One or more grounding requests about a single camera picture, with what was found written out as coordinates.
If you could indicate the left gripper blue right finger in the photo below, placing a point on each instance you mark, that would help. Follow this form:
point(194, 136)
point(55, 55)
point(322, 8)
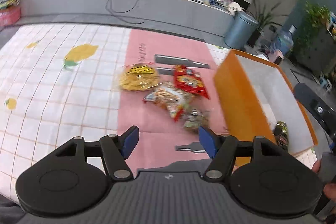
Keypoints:
point(209, 140)

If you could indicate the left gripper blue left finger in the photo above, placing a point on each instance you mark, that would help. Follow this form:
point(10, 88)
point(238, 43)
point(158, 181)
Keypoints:
point(129, 140)

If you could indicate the clear green candy bag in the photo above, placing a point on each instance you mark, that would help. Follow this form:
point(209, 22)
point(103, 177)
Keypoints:
point(194, 118)

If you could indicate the dark green yellow snack packet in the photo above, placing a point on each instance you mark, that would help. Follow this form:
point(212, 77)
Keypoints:
point(280, 133)

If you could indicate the orange cardboard box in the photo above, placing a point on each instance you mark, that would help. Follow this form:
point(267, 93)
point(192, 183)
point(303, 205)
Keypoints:
point(254, 95)

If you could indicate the clear peanut snack bag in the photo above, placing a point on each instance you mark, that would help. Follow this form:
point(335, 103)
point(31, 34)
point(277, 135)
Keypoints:
point(170, 98)

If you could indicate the red snack bag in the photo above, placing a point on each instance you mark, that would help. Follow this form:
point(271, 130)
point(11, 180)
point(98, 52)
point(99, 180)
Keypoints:
point(190, 81)

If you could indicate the yellow chips bag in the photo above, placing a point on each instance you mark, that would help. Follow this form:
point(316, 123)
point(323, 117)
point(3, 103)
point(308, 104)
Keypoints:
point(139, 77)

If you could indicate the pink poster mat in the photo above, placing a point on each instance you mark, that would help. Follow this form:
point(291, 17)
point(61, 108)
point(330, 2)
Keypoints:
point(162, 141)

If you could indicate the dark grey cabinet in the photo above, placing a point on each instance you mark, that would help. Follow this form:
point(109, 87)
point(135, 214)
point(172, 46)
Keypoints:
point(319, 57)

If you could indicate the pink small heater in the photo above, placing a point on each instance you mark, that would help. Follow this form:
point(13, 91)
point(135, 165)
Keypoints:
point(276, 57)

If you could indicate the blue water jug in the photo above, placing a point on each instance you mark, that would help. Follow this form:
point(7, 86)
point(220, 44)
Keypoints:
point(283, 40)

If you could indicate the lemon print tablecloth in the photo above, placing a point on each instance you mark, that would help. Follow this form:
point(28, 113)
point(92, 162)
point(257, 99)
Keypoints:
point(59, 81)

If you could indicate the green trailing vine plant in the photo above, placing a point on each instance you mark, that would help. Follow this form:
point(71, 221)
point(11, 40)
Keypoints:
point(316, 17)

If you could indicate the potted long leaf plant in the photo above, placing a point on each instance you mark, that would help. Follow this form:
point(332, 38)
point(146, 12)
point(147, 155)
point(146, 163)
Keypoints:
point(264, 17)

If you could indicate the blue grey trash bin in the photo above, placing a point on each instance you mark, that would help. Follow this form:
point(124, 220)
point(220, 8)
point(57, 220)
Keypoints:
point(240, 30)

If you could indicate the grey tv console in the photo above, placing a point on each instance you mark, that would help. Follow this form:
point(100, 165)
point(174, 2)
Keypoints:
point(183, 17)

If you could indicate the pink basket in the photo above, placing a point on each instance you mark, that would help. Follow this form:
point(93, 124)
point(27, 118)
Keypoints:
point(10, 16)

